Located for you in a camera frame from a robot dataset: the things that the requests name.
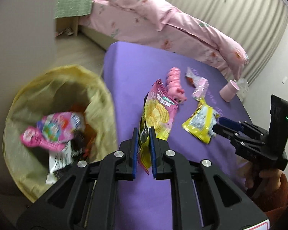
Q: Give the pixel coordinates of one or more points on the yellow snack wrapper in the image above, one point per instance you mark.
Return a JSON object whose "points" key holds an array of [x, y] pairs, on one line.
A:
{"points": [[200, 124]]}

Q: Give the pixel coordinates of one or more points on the pink caterpillar toy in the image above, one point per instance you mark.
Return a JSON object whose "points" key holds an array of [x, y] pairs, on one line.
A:
{"points": [[173, 85]]}

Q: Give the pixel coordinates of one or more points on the beige bed frame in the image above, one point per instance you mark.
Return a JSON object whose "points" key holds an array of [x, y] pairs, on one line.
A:
{"points": [[98, 38]]}

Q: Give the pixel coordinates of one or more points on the striped curtain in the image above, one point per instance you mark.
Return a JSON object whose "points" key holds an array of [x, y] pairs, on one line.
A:
{"points": [[257, 25]]}

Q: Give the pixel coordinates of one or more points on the pink yellow chips bag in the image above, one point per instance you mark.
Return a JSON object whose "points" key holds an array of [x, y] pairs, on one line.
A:
{"points": [[159, 110]]}

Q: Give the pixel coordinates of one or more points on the pink colourful wrapper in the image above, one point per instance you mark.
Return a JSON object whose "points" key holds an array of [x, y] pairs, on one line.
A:
{"points": [[52, 132]]}

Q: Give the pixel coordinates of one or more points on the pink slippers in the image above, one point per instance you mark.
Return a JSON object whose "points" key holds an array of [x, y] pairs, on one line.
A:
{"points": [[67, 31]]}

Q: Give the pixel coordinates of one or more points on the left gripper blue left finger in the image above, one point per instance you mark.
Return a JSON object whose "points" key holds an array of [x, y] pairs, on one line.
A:
{"points": [[134, 152]]}

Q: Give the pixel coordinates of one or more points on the orange sleeve forearm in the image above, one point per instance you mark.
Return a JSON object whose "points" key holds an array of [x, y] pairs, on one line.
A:
{"points": [[275, 203]]}

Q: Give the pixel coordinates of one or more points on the long pink snack wrapper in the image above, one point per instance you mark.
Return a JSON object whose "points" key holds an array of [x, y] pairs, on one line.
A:
{"points": [[201, 86]]}

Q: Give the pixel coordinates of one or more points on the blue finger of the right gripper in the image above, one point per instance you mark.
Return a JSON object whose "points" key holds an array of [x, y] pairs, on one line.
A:
{"points": [[233, 125], [223, 131]]}

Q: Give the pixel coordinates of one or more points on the right hand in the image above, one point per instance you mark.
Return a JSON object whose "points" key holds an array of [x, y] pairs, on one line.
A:
{"points": [[271, 176]]}

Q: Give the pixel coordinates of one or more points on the wooden bedside cabinet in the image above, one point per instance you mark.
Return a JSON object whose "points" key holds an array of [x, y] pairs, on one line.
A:
{"points": [[64, 22]]}

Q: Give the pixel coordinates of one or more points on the pink clear jelly pouch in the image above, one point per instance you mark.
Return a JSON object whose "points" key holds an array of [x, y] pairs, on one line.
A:
{"points": [[192, 78]]}

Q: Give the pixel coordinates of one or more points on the clear plastic bag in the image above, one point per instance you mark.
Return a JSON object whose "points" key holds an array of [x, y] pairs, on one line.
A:
{"points": [[243, 88]]}

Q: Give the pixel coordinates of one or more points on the white wall socket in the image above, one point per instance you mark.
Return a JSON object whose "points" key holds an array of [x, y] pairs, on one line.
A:
{"points": [[284, 80]]}

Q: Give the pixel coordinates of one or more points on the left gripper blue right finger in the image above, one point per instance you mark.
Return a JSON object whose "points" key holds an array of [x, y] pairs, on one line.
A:
{"points": [[152, 136]]}

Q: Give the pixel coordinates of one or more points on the pink floral duvet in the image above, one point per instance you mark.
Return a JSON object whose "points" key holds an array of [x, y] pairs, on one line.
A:
{"points": [[159, 24]]}

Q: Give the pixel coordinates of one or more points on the purple table mat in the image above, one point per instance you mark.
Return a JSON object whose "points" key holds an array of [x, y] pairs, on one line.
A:
{"points": [[130, 70]]}

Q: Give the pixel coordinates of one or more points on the pink cylindrical cup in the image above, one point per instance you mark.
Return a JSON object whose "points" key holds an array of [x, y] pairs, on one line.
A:
{"points": [[229, 91]]}

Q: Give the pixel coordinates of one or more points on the yellow trash bag bin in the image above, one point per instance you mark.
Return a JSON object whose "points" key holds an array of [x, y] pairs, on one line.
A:
{"points": [[70, 88]]}

